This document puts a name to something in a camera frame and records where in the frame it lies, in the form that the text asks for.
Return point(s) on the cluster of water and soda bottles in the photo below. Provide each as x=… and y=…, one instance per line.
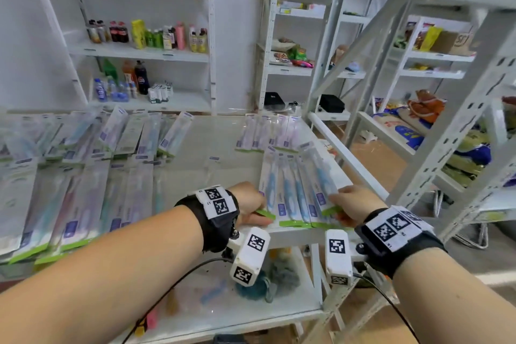
x=141, y=77

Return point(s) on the pile of mixed toothbrush packets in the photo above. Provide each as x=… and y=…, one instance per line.
x=80, y=186

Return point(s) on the blue toothbrush packet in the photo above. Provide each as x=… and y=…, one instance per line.
x=324, y=178
x=269, y=182
x=287, y=194
x=304, y=202

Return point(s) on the person's left forearm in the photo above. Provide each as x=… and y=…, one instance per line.
x=100, y=275

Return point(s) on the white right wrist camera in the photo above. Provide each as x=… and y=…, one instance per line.
x=338, y=263

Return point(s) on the white drinks shelving unit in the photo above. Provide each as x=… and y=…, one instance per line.
x=141, y=55

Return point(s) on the small black box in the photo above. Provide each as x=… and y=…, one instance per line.
x=331, y=104

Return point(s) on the cluster of small white cartons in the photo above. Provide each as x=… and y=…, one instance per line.
x=159, y=94

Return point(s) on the white metal shelf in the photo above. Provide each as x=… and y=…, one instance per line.
x=217, y=178

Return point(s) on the pile of large food bags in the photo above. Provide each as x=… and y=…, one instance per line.
x=427, y=108

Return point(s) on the black pouch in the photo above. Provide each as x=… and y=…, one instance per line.
x=274, y=101

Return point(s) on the pile of snack packets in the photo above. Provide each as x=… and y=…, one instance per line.
x=296, y=55

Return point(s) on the row of purple toothbrush packets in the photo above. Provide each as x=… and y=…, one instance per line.
x=270, y=134

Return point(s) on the white snack shelving unit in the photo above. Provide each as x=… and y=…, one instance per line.
x=290, y=70

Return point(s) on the grey mesh bath sponge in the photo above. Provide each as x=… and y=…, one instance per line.
x=284, y=275

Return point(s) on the white goods rack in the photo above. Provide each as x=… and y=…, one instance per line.
x=439, y=58

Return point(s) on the brown cardboard box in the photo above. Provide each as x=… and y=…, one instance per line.
x=451, y=43

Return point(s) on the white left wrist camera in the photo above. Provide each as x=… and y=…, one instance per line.
x=250, y=255

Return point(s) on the person's left hand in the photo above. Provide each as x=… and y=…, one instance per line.
x=250, y=202

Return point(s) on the yellow packet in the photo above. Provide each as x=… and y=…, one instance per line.
x=431, y=37

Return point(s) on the row of colourful bottles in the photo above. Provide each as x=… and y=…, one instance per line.
x=139, y=35

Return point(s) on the person's right forearm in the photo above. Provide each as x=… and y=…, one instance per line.
x=455, y=303

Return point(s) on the person's right hand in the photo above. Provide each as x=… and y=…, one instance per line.
x=358, y=202

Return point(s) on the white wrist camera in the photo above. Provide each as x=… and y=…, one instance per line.
x=338, y=263
x=250, y=255

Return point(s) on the blue mesh bath sponge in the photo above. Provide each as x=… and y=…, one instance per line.
x=254, y=289

